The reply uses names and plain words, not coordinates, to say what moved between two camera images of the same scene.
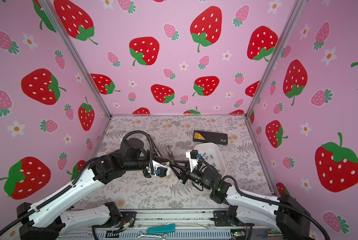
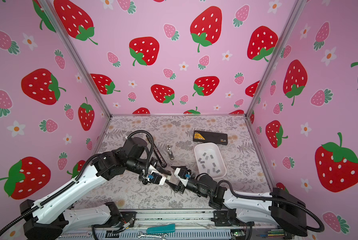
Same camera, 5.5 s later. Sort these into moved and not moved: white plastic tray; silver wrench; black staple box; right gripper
Moved: right gripper
Not moved: white plastic tray; black staple box; silver wrench
